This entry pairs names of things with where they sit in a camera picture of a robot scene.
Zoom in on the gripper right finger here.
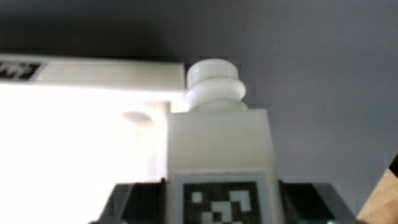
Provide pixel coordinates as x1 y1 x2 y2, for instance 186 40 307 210
279 182 359 224

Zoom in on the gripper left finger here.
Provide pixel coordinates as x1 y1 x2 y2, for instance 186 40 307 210
87 181 167 224

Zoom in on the white square tabletop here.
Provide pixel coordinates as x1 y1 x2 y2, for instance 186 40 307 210
0 53 185 224

